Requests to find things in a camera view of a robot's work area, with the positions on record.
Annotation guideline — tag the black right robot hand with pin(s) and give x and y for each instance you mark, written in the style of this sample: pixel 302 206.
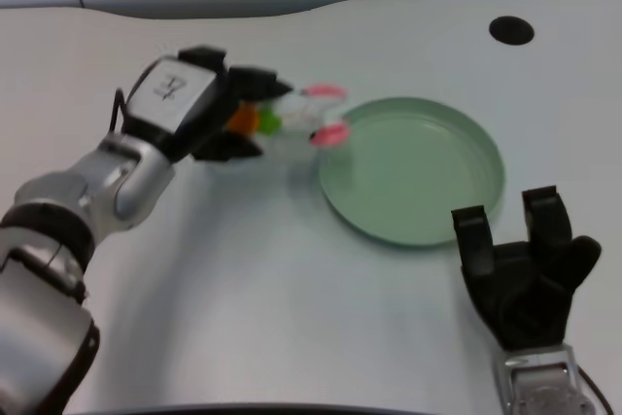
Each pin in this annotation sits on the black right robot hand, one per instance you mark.
pixel 520 284

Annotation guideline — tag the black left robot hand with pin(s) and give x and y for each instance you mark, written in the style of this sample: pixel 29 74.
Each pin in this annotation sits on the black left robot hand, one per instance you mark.
pixel 194 109

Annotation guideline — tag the white rabbit doll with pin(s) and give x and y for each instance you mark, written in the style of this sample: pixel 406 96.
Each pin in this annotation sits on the white rabbit doll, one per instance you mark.
pixel 301 114

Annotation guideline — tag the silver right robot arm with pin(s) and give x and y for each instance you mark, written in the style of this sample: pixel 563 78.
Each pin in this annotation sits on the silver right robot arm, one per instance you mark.
pixel 539 381

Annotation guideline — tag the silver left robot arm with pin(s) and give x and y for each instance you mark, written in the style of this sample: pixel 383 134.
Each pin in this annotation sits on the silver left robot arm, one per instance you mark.
pixel 63 250

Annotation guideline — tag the green round plate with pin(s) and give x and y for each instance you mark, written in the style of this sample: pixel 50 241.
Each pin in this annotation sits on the green round plate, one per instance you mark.
pixel 413 173

